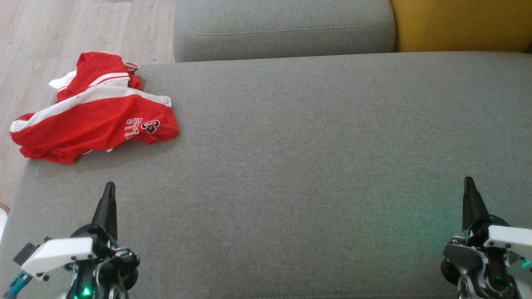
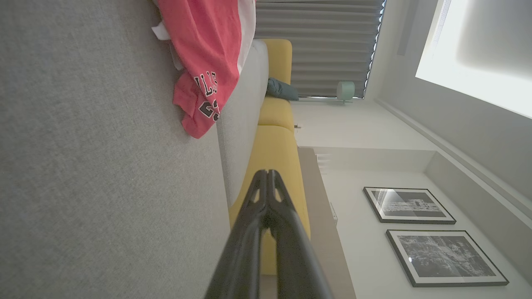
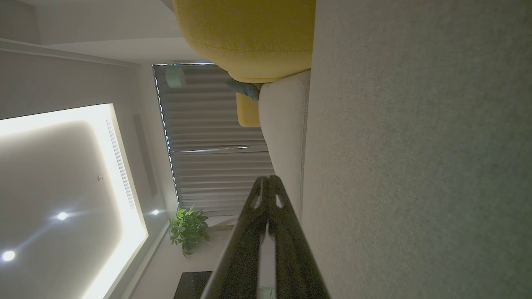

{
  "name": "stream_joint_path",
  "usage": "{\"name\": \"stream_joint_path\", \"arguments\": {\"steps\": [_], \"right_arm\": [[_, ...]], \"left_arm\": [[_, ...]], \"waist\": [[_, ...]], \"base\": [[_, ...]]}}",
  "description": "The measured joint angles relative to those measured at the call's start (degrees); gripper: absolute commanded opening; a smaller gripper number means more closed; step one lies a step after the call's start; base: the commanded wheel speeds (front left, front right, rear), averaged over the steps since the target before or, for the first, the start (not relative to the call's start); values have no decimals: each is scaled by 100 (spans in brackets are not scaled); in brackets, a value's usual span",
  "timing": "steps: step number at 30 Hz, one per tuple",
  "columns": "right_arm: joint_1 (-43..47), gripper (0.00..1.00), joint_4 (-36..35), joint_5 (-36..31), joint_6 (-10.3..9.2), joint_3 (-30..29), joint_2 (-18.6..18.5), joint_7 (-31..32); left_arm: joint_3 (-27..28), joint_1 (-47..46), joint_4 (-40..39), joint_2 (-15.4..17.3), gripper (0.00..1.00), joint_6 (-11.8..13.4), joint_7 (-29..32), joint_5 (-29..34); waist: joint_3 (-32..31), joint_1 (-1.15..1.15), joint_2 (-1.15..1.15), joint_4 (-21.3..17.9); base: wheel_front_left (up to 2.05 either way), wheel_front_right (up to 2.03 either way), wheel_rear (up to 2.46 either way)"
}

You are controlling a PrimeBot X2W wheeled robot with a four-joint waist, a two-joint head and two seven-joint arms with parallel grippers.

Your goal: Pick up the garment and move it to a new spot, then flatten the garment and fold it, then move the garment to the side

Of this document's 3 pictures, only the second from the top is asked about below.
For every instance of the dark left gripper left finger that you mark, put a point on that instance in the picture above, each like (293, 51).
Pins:
(243, 249)

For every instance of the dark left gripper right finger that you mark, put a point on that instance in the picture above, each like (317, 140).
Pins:
(295, 257)

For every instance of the red shirt white sleeves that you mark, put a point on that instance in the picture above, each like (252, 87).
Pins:
(203, 50)

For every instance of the large yellow sofa back cushion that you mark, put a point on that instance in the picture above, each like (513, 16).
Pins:
(278, 153)

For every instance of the grey sofa seat cushion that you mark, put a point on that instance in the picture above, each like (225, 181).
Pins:
(243, 124)

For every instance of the small black framed picture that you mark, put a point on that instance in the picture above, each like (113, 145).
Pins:
(409, 205)

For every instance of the narrow yellow sofa back cushion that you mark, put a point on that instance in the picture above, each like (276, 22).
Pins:
(276, 114)

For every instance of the large black framed picture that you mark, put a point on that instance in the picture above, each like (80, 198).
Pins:
(447, 257)

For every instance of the teal throw pillow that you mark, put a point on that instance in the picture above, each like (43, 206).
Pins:
(280, 89)

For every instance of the mint green lamp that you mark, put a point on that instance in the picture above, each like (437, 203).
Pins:
(346, 90)

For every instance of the yellow sofa armrest cushion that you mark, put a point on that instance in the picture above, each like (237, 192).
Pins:
(278, 58)

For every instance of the grey pleated curtain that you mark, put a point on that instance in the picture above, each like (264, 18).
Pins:
(320, 45)

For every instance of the white wall switch panel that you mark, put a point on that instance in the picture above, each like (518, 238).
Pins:
(333, 214)

